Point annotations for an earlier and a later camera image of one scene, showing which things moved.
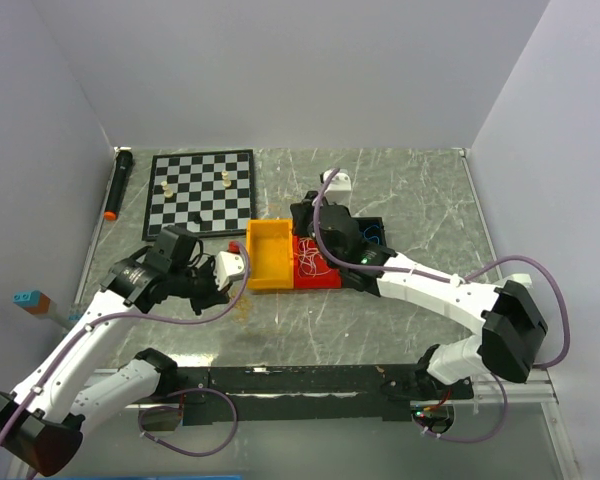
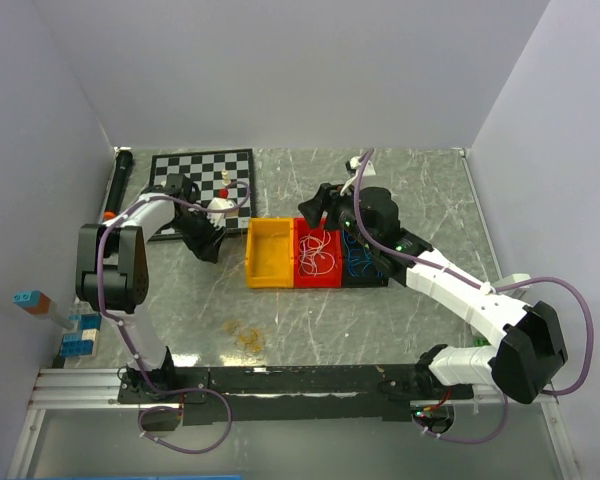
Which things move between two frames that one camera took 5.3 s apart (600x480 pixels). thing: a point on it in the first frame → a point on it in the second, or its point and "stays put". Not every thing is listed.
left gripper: (213, 296) → (203, 247)
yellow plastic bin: (270, 253) stays put
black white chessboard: (207, 193) stays put
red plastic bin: (311, 269) stays put
